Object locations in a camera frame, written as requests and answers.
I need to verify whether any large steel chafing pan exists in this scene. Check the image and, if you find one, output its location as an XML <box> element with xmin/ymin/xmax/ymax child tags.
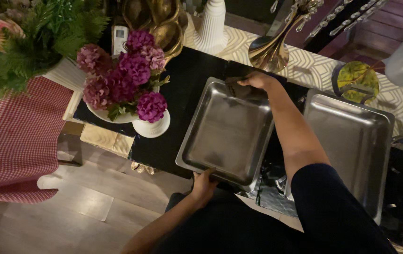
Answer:
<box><xmin>302</xmin><ymin>88</ymin><xmax>396</xmax><ymax>225</ymax></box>

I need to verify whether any gold decorative bowl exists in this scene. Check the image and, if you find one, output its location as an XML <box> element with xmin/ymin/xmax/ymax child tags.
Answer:
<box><xmin>122</xmin><ymin>0</ymin><xmax>189</xmax><ymax>61</ymax></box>

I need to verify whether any gold paper sheet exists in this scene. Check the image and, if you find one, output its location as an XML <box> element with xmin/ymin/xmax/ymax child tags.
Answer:
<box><xmin>80</xmin><ymin>123</ymin><xmax>136</xmax><ymax>159</ymax></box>

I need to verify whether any person's dark clothing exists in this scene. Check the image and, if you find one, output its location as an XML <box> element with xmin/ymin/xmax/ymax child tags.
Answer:
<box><xmin>154</xmin><ymin>163</ymin><xmax>399</xmax><ymax>254</ymax></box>

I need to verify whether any red checked cloth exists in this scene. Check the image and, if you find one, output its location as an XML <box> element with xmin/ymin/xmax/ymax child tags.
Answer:
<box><xmin>0</xmin><ymin>76</ymin><xmax>74</xmax><ymax>205</ymax></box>

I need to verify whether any green leaf pattern plate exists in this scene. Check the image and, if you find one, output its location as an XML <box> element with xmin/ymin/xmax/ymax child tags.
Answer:
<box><xmin>331</xmin><ymin>60</ymin><xmax>381</xmax><ymax>105</ymax></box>

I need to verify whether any shiny steel chafing frame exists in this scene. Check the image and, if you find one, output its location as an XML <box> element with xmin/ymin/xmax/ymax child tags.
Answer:
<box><xmin>236</xmin><ymin>155</ymin><xmax>298</xmax><ymax>218</ymax></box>

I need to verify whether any green foliage pink flower arrangement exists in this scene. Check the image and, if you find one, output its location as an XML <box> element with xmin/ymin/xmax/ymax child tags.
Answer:
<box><xmin>0</xmin><ymin>0</ymin><xmax>111</xmax><ymax>118</ymax></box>

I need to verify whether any square steel serving tray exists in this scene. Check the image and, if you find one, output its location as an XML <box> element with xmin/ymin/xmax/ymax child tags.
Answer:
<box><xmin>175</xmin><ymin>76</ymin><xmax>276</xmax><ymax>193</ymax></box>

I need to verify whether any purple hydrangea flower bunch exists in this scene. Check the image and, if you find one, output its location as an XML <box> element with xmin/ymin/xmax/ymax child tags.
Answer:
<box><xmin>76</xmin><ymin>30</ymin><xmax>171</xmax><ymax>123</ymax></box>

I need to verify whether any white gold patterned table runner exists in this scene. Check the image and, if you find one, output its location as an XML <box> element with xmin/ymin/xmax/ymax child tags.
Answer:
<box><xmin>183</xmin><ymin>16</ymin><xmax>403</xmax><ymax>137</ymax></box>

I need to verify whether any person's right hand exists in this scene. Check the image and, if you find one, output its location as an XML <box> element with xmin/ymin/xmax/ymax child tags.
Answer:
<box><xmin>237</xmin><ymin>71</ymin><xmax>278</xmax><ymax>91</ymax></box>

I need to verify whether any white remote control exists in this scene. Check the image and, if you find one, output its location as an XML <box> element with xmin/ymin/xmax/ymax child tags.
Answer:
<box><xmin>112</xmin><ymin>25</ymin><xmax>129</xmax><ymax>56</ymax></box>

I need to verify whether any white ribbed vase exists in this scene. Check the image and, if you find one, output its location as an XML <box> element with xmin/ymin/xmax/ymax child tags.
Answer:
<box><xmin>192</xmin><ymin>0</ymin><xmax>229</xmax><ymax>56</ymax></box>

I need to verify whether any white pedestal flower bowl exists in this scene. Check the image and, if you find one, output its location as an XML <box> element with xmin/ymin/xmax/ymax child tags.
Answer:
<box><xmin>86</xmin><ymin>86</ymin><xmax>171</xmax><ymax>138</ymax></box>

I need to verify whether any person's left hand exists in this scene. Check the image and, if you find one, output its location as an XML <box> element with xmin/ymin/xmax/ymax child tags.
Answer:
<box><xmin>190</xmin><ymin>168</ymin><xmax>219</xmax><ymax>206</ymax></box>

